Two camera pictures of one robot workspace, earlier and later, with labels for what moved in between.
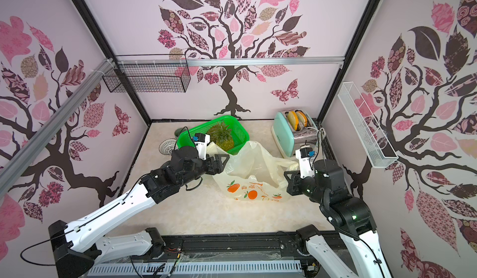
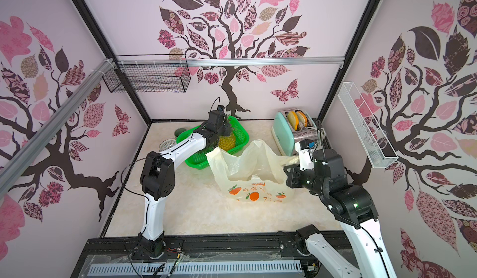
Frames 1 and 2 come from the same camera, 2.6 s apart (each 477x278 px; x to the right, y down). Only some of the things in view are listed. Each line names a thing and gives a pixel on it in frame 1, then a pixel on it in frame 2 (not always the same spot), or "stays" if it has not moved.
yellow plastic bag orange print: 253,174 stays
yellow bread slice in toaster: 293,120 stays
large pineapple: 220,134 stays
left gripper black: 212,169 to 226,125
